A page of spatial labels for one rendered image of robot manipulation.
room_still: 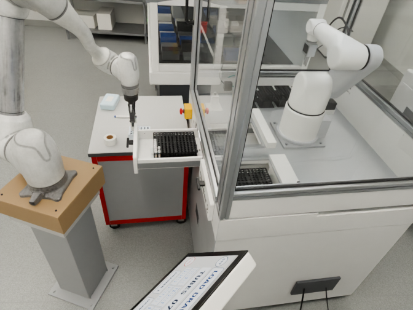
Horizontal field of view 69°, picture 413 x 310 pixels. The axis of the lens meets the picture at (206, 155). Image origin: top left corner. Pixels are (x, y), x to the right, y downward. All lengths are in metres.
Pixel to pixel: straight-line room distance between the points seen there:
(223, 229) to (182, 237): 1.05
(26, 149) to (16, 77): 0.29
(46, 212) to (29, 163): 0.21
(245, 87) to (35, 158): 0.86
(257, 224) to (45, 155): 0.88
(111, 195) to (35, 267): 0.67
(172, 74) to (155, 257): 1.29
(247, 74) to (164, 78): 1.53
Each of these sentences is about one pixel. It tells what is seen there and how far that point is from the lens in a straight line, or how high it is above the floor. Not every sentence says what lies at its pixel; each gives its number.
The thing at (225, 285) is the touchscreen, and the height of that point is 1.19.
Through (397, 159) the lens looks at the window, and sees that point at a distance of 1.33.
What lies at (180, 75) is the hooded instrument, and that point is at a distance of 2.29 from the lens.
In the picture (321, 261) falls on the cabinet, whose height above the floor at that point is 0.53.
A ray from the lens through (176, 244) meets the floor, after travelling 2.25.
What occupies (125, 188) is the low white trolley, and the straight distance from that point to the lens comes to 1.99.
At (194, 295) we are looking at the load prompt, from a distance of 0.81.
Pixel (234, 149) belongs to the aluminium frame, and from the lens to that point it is 0.95.
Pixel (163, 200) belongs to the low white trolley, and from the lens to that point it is 2.08.
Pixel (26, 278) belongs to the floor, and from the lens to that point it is 2.32.
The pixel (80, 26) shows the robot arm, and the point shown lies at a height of 1.47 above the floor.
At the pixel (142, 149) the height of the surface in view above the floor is 0.84.
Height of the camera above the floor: 1.89
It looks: 40 degrees down
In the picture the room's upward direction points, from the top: 6 degrees clockwise
